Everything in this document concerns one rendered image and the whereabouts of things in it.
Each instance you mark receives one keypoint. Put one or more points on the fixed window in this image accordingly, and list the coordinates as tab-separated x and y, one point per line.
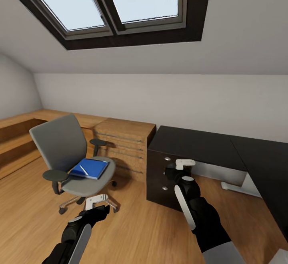
91	24

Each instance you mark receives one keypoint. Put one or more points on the desk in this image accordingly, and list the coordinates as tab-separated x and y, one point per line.
266	163

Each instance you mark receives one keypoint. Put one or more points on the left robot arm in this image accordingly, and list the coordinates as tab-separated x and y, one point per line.
77	233

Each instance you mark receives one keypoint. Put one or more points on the folder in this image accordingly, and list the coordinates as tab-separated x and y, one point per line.
94	168

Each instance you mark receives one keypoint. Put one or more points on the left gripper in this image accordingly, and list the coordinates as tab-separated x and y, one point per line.
99	213

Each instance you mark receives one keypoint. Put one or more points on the swivel chair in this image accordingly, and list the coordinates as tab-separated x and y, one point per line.
63	145

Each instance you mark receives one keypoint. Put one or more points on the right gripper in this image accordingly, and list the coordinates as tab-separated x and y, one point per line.
171	173

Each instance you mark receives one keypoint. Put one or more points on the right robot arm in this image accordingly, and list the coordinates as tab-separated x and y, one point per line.
203	219

